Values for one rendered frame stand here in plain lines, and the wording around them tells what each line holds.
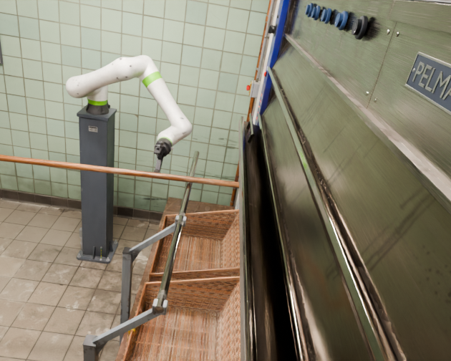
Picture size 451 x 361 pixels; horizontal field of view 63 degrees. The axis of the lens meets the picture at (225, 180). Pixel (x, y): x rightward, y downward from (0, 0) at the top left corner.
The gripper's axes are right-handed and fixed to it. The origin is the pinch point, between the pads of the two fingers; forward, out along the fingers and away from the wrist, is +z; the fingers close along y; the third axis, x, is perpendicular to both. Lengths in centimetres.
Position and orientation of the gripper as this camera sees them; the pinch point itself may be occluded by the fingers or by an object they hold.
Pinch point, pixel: (155, 164)
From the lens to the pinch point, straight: 196.0
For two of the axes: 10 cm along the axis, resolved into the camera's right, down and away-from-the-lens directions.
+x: -9.9, -1.5, -0.6
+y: -1.6, 8.7, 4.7
